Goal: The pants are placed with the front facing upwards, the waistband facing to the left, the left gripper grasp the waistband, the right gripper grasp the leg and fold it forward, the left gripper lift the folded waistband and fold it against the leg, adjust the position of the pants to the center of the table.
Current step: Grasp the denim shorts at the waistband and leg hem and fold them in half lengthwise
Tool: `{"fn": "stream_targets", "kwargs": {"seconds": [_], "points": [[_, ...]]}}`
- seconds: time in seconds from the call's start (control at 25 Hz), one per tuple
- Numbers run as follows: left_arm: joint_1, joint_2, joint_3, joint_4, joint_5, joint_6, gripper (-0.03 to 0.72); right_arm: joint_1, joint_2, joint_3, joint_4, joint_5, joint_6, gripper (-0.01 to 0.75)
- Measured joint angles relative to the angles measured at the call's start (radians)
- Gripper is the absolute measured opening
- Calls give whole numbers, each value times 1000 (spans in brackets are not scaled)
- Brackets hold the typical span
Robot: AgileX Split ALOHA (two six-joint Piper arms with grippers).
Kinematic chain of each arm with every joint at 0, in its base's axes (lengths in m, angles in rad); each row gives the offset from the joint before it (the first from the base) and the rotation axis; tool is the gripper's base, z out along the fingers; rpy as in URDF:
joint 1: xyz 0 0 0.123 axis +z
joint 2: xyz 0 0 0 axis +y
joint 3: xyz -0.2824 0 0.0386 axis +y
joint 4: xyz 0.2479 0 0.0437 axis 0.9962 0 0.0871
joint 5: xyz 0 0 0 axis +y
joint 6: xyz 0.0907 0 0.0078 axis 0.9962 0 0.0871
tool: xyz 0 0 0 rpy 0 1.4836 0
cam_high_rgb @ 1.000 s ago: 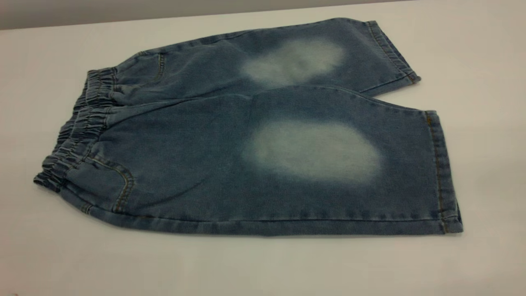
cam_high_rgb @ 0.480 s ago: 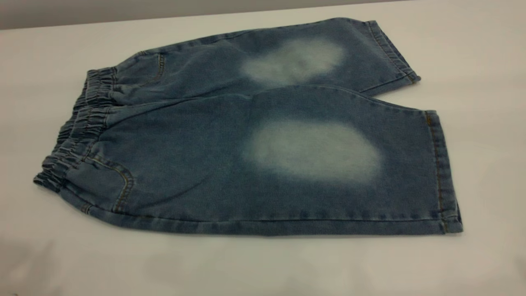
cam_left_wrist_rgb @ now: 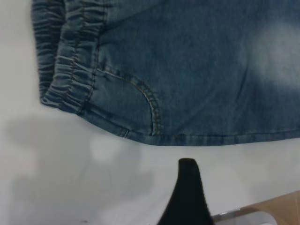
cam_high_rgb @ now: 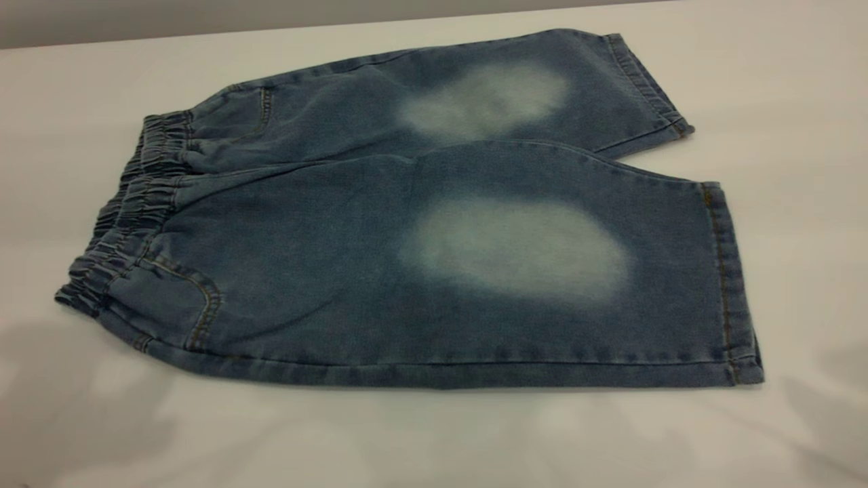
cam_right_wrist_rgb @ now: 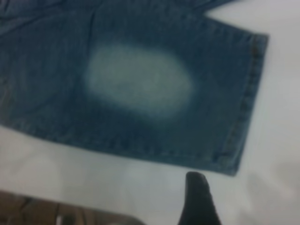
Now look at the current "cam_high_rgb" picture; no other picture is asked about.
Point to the blue denim pants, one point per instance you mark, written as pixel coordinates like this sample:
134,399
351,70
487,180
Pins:
325,257

